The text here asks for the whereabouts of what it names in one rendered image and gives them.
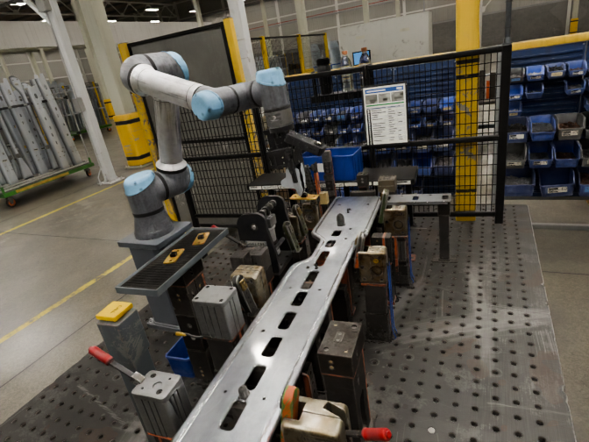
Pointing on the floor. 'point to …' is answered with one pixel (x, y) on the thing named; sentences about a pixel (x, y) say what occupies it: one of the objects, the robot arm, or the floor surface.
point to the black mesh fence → (385, 146)
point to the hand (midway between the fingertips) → (302, 190)
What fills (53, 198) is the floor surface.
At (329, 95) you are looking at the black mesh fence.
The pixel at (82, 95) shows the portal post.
